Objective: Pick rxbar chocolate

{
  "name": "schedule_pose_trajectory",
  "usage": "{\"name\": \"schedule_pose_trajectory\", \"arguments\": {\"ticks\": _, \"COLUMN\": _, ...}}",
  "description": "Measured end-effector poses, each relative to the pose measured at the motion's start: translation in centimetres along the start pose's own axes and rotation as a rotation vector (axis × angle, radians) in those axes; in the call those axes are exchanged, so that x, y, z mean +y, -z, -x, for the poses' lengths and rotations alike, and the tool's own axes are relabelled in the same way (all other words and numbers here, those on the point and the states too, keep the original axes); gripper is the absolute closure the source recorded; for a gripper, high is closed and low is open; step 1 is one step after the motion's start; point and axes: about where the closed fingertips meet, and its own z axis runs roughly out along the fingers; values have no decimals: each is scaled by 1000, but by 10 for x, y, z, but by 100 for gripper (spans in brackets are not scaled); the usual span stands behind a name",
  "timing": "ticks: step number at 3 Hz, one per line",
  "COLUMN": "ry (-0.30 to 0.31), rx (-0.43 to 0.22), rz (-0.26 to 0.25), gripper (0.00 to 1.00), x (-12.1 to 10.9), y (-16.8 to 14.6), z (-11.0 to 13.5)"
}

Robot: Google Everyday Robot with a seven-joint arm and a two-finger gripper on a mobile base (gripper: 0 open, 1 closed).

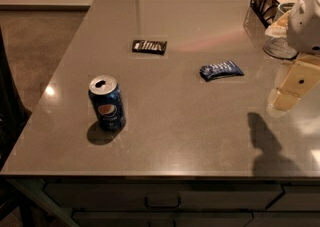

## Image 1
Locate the blue snack bar wrapper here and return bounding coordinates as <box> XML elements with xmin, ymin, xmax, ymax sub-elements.
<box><xmin>199</xmin><ymin>60</ymin><xmax>244</xmax><ymax>82</ymax></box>

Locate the grey cabinet drawer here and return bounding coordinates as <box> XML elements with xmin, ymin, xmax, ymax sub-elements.
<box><xmin>45</xmin><ymin>183</ymin><xmax>282</xmax><ymax>211</ymax></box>

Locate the blue pepsi can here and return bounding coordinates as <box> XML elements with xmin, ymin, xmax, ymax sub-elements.
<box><xmin>88</xmin><ymin>75</ymin><xmax>126</xmax><ymax>131</ymax></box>

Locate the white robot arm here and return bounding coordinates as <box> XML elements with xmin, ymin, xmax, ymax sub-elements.
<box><xmin>265</xmin><ymin>0</ymin><xmax>320</xmax><ymax>117</ymax></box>

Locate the black drawer handle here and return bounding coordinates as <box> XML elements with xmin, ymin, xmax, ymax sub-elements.
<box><xmin>144</xmin><ymin>197</ymin><xmax>181</xmax><ymax>210</ymax></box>

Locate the dark chair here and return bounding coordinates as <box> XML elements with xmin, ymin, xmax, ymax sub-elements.
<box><xmin>0</xmin><ymin>27</ymin><xmax>34</xmax><ymax>227</ymax></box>

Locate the clear plastic cup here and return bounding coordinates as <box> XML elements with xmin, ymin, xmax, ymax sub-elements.
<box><xmin>263</xmin><ymin>3</ymin><xmax>297</xmax><ymax>60</ymax></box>

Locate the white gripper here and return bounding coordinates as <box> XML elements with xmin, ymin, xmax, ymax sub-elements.
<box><xmin>267</xmin><ymin>54</ymin><xmax>320</xmax><ymax>118</ymax></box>

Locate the dark rxbar chocolate bar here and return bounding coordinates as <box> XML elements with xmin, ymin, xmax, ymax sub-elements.
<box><xmin>132</xmin><ymin>40</ymin><xmax>167</xmax><ymax>55</ymax></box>

